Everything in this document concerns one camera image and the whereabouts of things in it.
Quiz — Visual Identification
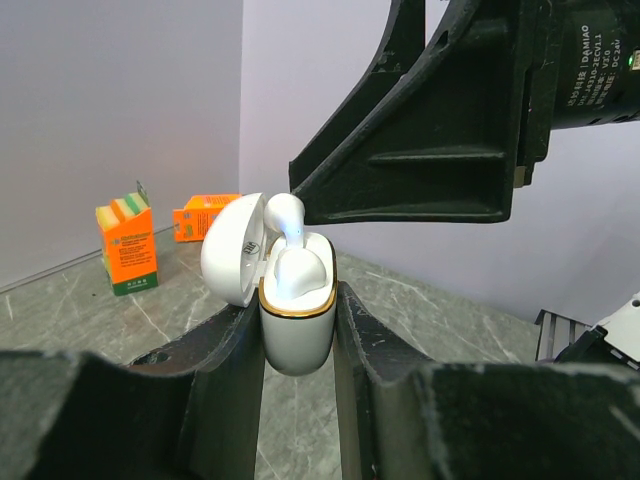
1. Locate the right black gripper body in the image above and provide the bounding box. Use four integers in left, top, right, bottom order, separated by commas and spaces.
514, 1, 566, 188

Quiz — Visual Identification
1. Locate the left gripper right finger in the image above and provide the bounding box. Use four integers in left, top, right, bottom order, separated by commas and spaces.
334, 283, 639, 479

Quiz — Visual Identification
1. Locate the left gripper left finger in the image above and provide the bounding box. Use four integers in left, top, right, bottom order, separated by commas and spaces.
1, 302, 265, 479

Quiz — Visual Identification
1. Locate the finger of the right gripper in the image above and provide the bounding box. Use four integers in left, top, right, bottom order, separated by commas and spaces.
288, 0, 426, 188
292, 1, 530, 224

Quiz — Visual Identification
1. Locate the white earbud charging case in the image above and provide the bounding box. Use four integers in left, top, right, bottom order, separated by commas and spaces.
200, 193, 338, 376

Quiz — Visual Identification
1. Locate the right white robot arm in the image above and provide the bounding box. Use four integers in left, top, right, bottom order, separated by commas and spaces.
289, 1, 639, 225

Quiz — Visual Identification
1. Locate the orange sponge box back right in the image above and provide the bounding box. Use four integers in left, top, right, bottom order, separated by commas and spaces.
173, 194, 241, 243

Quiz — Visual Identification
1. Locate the orange sponge box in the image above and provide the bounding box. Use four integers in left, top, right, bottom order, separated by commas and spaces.
95, 181, 159, 296
173, 194, 241, 243

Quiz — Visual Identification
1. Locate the orange sponge box back middle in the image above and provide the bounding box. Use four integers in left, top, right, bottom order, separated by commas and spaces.
95, 181, 159, 296

